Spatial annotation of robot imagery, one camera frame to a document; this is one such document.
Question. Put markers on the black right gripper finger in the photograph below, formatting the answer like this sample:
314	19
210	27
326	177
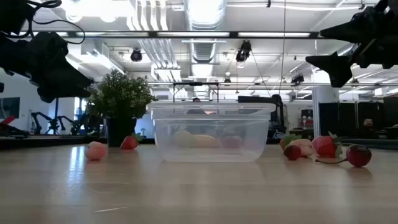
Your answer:
363	28
340	67

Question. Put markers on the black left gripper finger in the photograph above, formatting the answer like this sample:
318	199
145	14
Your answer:
62	93
65	76

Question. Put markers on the pink toy peach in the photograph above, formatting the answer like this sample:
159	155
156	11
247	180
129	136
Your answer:
95	151
306	145

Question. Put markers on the large red toy strawberry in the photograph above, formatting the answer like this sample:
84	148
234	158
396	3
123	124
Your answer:
325	146

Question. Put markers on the red toy cherry green stem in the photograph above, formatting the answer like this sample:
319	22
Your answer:
359	155

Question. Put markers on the dark red toy cherry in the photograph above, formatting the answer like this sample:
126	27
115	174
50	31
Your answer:
292	153

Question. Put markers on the yellow toy lemon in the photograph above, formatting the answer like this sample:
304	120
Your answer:
183	139

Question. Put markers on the yellow toy banana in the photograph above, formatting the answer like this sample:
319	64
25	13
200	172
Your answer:
206	142

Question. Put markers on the black background robot arm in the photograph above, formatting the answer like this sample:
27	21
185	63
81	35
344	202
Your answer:
38	119
66	122

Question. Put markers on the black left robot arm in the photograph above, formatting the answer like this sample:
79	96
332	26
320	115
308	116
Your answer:
12	15

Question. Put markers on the clear plastic tupperware container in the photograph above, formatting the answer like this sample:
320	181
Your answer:
211	124

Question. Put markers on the black background stand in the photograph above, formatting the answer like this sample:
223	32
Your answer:
57	115

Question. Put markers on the black ceiling spot lamp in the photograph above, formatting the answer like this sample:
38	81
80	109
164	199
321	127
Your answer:
243	51
298	78
136	55

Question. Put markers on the black room partition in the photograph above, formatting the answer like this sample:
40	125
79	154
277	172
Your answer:
339	118

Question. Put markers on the green artificial plant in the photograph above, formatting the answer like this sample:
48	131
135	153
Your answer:
121	93

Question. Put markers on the red background object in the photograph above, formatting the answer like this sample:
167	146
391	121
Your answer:
7	120

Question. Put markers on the person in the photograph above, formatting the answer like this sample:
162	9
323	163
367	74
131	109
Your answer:
196	100
368	124

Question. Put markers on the black plant pot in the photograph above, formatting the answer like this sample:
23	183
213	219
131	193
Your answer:
119	130

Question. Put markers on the black background machine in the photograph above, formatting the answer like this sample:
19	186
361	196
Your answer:
273	115

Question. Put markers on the red toy fruit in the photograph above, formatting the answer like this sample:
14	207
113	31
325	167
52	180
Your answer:
231	142

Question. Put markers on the dark wall screen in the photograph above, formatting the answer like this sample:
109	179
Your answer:
9	107

